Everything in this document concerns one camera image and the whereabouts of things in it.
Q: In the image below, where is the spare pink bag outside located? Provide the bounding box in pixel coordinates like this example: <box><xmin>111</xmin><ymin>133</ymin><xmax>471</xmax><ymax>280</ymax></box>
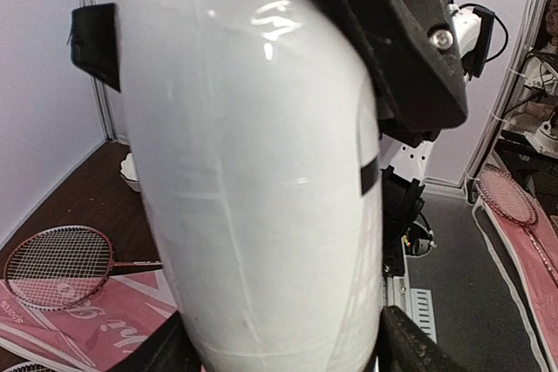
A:
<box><xmin>470</xmin><ymin>188</ymin><xmax>558</xmax><ymax>372</ymax></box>

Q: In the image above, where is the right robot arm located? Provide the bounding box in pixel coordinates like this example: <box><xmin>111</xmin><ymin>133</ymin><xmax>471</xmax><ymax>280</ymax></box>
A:
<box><xmin>70</xmin><ymin>0</ymin><xmax>468</xmax><ymax>282</ymax></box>

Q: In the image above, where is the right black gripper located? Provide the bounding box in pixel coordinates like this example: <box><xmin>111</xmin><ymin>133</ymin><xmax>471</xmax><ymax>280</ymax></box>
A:
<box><xmin>313</xmin><ymin>0</ymin><xmax>468</xmax><ymax>145</ymax></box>

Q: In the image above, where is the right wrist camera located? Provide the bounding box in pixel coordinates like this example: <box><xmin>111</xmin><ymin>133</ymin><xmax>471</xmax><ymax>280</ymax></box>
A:
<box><xmin>449</xmin><ymin>3</ymin><xmax>510</xmax><ymax>82</ymax></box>

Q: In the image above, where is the right aluminium frame post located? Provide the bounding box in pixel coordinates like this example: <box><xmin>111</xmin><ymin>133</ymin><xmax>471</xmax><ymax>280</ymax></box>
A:
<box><xmin>422</xmin><ymin>0</ymin><xmax>555</xmax><ymax>193</ymax></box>

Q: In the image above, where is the white fluted bowl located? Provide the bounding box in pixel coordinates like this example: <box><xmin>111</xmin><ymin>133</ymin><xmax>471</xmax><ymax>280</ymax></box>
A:
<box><xmin>119</xmin><ymin>152</ymin><xmax>141</xmax><ymax>193</ymax></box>

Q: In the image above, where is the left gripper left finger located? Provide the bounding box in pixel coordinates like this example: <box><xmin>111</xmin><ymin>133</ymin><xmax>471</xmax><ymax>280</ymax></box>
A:
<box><xmin>110</xmin><ymin>311</ymin><xmax>201</xmax><ymax>372</ymax></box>

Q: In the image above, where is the white shuttlecock tube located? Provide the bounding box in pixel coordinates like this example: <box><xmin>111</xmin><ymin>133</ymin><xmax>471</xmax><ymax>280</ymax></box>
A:
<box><xmin>118</xmin><ymin>0</ymin><xmax>383</xmax><ymax>371</ymax></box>

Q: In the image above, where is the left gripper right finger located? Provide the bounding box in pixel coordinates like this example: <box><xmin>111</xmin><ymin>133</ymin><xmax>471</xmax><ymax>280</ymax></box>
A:
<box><xmin>377</xmin><ymin>306</ymin><xmax>467</xmax><ymax>372</ymax></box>

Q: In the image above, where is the aluminium front rail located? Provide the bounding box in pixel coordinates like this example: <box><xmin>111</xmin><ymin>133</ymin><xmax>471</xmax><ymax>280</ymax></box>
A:
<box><xmin>384</xmin><ymin>276</ymin><xmax>437</xmax><ymax>342</ymax></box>

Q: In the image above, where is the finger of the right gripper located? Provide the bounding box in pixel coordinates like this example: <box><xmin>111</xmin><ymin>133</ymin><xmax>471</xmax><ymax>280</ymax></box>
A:
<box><xmin>69</xmin><ymin>3</ymin><xmax>121</xmax><ymax>92</ymax></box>

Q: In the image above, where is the spare pink racket outside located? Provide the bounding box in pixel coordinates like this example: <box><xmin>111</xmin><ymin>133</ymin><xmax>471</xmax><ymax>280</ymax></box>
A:
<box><xmin>476</xmin><ymin>164</ymin><xmax>557</xmax><ymax>286</ymax></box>

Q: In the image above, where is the pink racket cover bag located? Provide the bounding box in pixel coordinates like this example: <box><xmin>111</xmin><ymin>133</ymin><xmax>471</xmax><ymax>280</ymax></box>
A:
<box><xmin>1</xmin><ymin>270</ymin><xmax>177</xmax><ymax>371</ymax></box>

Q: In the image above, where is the pink badminton racket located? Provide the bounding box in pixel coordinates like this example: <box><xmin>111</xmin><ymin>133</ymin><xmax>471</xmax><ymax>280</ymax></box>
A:
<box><xmin>2</xmin><ymin>362</ymin><xmax>51</xmax><ymax>372</ymax></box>
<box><xmin>3</xmin><ymin>225</ymin><xmax>162</xmax><ymax>311</ymax></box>

